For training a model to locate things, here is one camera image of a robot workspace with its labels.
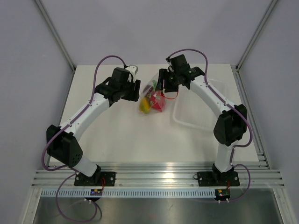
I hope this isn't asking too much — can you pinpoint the left aluminium frame post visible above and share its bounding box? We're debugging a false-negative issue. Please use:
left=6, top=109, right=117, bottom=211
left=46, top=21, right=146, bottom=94
left=33, top=0, right=76, bottom=74

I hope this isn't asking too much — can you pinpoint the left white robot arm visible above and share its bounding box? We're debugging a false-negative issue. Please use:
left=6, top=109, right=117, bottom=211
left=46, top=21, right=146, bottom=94
left=46, top=65, right=141, bottom=186

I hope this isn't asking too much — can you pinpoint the aluminium mounting rail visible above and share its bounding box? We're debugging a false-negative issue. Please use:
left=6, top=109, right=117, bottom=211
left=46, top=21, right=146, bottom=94
left=31, top=162, right=285, bottom=189

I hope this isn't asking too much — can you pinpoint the pink dragon fruit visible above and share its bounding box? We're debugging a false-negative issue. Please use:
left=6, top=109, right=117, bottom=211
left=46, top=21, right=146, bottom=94
left=148, top=80, right=166, bottom=112

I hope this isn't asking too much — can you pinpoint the small circuit board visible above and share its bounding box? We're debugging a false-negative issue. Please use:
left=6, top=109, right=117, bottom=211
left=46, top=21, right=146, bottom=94
left=215, top=189, right=231, bottom=200
left=90, top=189, right=103, bottom=196

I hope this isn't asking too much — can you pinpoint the yellow green mango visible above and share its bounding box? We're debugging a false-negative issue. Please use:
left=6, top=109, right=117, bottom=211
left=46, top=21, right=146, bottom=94
left=139, top=97, right=151, bottom=114

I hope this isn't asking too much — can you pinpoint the right small circuit board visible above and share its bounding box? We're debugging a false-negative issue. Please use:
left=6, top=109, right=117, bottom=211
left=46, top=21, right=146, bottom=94
left=215, top=189, right=231, bottom=200

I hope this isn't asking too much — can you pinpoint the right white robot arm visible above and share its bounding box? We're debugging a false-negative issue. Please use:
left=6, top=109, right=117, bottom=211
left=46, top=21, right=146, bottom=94
left=157, top=54, right=247, bottom=185

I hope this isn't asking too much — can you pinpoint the clear zip bag orange zipper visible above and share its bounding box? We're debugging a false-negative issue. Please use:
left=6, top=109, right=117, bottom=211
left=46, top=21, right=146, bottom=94
left=138, top=73, right=178, bottom=115

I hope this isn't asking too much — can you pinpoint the dark red apple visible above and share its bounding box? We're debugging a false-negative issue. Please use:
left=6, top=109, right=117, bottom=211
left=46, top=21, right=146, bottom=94
left=142, top=84, right=154, bottom=94

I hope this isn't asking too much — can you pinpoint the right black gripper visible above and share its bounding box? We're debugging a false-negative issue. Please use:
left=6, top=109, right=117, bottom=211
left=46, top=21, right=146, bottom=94
left=155, top=69, right=180, bottom=93

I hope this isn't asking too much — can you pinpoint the aluminium frame post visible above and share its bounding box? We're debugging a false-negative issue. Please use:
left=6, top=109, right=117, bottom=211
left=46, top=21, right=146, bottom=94
left=33, top=0, right=76, bottom=74
left=235, top=0, right=280, bottom=71

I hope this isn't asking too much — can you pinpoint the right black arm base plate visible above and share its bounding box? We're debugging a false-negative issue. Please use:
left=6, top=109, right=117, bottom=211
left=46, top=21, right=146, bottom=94
left=193, top=171, right=240, bottom=187

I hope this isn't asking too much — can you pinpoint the white slotted cable duct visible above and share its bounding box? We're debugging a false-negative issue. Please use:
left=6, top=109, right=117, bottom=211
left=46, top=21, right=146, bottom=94
left=41, top=188, right=216, bottom=198

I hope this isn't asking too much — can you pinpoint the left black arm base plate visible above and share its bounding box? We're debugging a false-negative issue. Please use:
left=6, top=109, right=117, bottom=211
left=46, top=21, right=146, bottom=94
left=74, top=171, right=116, bottom=187

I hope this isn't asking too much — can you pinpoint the right aluminium frame post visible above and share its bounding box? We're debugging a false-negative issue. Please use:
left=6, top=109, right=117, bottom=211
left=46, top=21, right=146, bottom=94
left=235, top=0, right=280, bottom=71

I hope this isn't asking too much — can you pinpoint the left small circuit board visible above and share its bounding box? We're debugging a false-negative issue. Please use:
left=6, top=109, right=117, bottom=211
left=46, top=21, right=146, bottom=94
left=90, top=189, right=103, bottom=196

